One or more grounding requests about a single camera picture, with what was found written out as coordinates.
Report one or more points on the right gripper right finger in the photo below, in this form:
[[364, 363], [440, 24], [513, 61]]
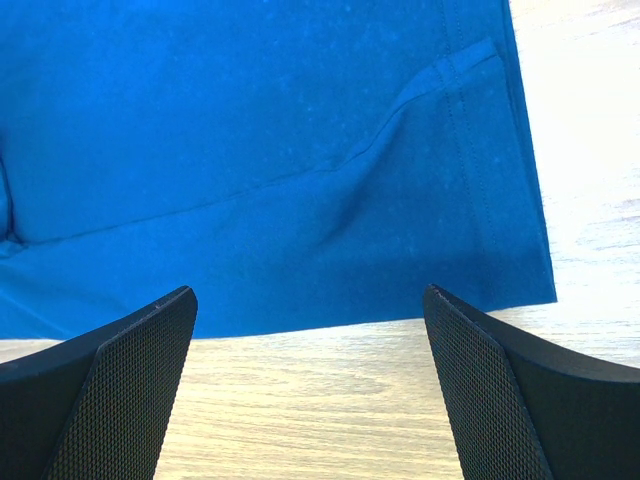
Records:
[[521, 407]]

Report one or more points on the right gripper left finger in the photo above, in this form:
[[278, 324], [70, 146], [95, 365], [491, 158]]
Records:
[[97, 406]]

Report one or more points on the dark blue t shirt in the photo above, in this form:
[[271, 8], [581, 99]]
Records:
[[298, 164]]

